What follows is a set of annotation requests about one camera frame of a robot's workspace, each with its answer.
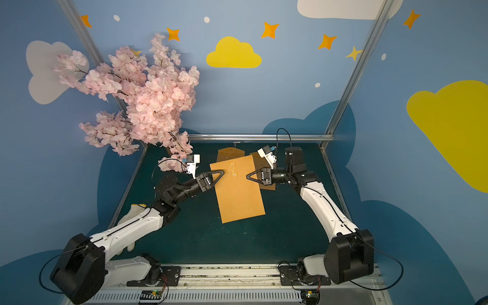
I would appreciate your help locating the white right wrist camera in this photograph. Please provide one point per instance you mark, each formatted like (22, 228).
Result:
(267, 153)

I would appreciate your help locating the right side table rail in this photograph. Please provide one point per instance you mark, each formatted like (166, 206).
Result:
(335, 184)

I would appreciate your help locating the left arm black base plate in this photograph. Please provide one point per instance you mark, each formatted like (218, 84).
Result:
(159, 276)

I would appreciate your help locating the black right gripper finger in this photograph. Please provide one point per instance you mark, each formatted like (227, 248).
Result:
(254, 174)
(259, 181)

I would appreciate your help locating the white work glove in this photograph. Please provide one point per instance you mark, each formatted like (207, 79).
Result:
(134, 211)

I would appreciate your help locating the left diagonal aluminium bar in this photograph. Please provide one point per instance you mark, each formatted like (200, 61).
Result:
(72, 14)

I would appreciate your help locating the left side table rail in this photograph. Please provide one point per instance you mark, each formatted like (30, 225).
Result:
(115, 179)

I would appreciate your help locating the aluminium front mounting rail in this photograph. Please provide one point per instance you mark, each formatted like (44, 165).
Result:
(246, 284)

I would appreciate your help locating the kraft paper file bag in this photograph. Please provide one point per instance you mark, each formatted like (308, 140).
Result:
(237, 197)
(259, 163)
(229, 153)

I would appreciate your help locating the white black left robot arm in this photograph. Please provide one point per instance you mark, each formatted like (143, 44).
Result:
(87, 265)

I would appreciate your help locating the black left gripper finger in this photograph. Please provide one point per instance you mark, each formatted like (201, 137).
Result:
(215, 179)
(216, 172)

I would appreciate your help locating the pink artificial blossom tree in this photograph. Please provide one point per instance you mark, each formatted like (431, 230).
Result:
(155, 96)

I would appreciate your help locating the diagonal aluminium bar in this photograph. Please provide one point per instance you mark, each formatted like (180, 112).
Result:
(371, 41)
(72, 14)

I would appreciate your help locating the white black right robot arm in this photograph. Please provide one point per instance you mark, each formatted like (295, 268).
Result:
(350, 254)

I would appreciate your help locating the right round circuit board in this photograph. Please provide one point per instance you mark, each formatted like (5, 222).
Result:
(310, 297)

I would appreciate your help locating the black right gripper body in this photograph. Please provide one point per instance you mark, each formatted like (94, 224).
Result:
(266, 176)

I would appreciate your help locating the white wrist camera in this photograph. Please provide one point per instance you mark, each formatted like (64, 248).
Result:
(267, 153)
(191, 164)

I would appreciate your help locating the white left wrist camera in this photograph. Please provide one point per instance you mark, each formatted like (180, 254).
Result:
(191, 164)

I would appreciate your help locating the back horizontal aluminium bar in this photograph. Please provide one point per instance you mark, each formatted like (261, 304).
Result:
(260, 138)

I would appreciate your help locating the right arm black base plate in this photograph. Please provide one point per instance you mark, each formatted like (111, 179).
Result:
(296, 274)

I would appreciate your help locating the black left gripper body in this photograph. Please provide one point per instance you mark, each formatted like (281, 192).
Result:
(204, 182)

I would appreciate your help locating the left green circuit board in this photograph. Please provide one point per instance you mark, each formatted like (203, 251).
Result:
(150, 297)

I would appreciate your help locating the table rail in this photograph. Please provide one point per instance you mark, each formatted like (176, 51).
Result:
(115, 179)
(335, 184)

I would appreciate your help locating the right diagonal aluminium bar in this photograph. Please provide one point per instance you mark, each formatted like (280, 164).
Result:
(371, 41)

